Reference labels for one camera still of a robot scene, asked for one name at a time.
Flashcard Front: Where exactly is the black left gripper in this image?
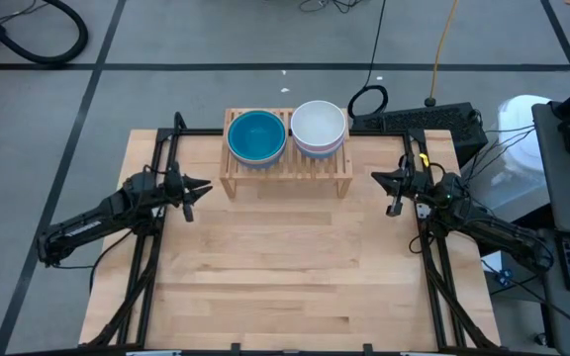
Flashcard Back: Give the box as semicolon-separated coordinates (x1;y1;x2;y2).
164;165;214;223

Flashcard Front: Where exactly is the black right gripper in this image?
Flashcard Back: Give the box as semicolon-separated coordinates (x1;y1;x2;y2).
371;166;423;218

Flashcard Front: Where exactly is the white bowl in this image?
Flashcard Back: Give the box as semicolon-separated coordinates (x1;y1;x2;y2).
227;109;288;166
290;100;347;149

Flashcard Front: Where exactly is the pink bowl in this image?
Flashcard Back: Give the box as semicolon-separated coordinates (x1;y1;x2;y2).
293;133;346;154

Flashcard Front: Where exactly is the wooden slatted shelf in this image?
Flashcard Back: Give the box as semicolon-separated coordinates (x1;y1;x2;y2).
219;107;354;201

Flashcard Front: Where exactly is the black computer case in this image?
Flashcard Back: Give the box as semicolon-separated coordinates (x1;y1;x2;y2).
349;101;490;167

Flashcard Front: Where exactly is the white paper sheet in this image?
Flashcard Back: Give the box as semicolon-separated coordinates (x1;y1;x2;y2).
480;246;505;276

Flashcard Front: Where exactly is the white plastic bin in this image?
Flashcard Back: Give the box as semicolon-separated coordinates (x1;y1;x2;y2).
482;93;553;223

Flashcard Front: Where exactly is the black aluminium table frame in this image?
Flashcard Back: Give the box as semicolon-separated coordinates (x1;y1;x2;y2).
79;111;502;356

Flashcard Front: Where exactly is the black hanging cable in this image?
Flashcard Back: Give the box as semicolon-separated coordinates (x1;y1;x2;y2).
346;0;390;121

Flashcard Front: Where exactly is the black power cable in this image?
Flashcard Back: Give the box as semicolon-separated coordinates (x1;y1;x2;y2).
49;229;134;294

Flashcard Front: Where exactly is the blue cable connector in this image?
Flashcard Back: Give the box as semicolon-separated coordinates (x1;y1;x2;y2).
494;268;515;289

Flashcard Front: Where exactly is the yellow hanging cable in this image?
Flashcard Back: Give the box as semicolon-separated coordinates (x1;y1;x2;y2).
424;0;460;108

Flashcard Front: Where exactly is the black vacuum hose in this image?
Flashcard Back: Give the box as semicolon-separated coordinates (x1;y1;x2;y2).
0;0;90;66

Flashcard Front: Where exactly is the black floor cable bundle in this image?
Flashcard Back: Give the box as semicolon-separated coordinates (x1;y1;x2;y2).
298;0;365;15

